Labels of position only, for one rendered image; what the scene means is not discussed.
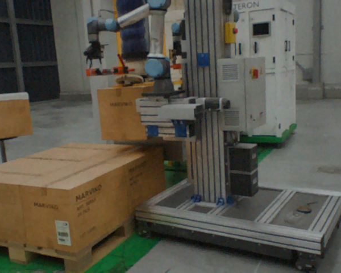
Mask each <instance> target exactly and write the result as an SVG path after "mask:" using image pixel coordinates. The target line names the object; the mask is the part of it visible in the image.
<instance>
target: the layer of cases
mask: <svg viewBox="0 0 341 273"><path fill-rule="evenodd" d="M165 190H166V184H165V167H164V150H163V146H142V145H127V144H124V145H122V144H98V143H67V144H64V145H61V146H58V147H56V148H52V149H50V150H46V151H43V152H38V153H36V154H33V155H29V156H25V157H22V158H19V159H15V160H12V161H11V162H7V163H3V164H0V239H4V240H8V241H14V242H19V243H25V244H29V245H34V246H40V247H43V248H44V247H46V249H48V248H49V249H52V250H58V251H64V252H68V253H74V254H77V253H78V252H80V250H82V249H83V248H84V247H86V246H88V245H90V244H91V243H92V242H94V241H95V240H97V238H99V237H101V236H102V235H104V234H105V233H107V232H108V231H110V230H111V229H112V228H114V227H116V226H117V225H118V224H119V223H121V222H122V221H124V220H125V219H127V218H128V217H130V216H132V215H133V214H135V207H136V206H138V205H140V204H142V203H144V202H146V201H148V200H150V199H151V198H153V197H154V196H156V195H158V194H159V193H161V192H163V191H165Z"/></svg>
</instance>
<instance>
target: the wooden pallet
mask: <svg viewBox="0 0 341 273"><path fill-rule="evenodd" d="M135 216H136V215H135V214H133V215H132V216H130V217H128V218H127V219H125V220H124V221H122V222H121V223H119V224H118V225H117V226H116V227H114V228H112V229H111V230H110V231H108V232H107V233H105V234H104V235H102V236H101V237H99V238H97V240H95V241H94V242H92V243H91V244H90V245H88V246H86V247H84V248H83V249H82V250H80V252H78V253H77V254H74V253H68V252H64V251H58V250H52V249H49V248H48V249H46V247H44V248H43V247H40V246H34V245H29V244H25V243H19V242H14V241H8V240H4V239H0V246H6V247H8V248H9V255H10V261H12V262H17V263H21V264H28V263H30V262H32V261H33V260H35V258H37V257H39V256H41V255H42V254H45V255H51V256H54V257H60V258H64V261H65V271H66V273H83V272H85V271H86V270H87V269H89V268H90V267H91V266H93V264H95V263H96V262H97V261H99V260H100V259H101V258H103V257H104V256H106V255H107V254H108V253H109V252H110V251H111V250H113V249H114V248H116V247H117V246H119V245H120V244H121V243H122V242H124V240H125V239H127V238H128V237H129V236H131V235H133V234H134V233H135V232H136V231H137V229H138V228H139V225H138V220H136V219H135ZM112 232H114V235H113V236H112V237H110V238H109V239H108V240H107V241H106V242H104V243H103V244H101V245H99V246H98V247H97V248H95V249H94V250H93V251H92V246H94V245H95V244H96V243H98V242H99V241H101V240H102V239H103V238H104V237H106V236H107V235H109V234H110V233H112Z"/></svg>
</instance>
